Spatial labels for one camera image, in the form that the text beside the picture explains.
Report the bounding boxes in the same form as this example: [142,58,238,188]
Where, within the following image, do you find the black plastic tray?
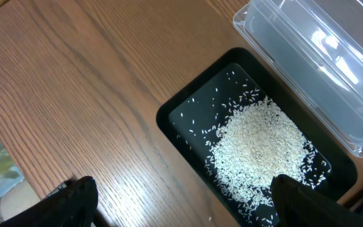
[156,47,357,226]

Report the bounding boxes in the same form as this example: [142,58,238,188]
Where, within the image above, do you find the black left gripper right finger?
[271,174,363,227]

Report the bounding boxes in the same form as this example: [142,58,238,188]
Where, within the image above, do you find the clear plastic bin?
[233,0,363,158]

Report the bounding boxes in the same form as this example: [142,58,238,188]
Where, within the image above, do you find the pile of rice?
[210,98,308,208]

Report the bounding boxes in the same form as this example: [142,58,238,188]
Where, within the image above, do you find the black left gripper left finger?
[0,176,98,227]

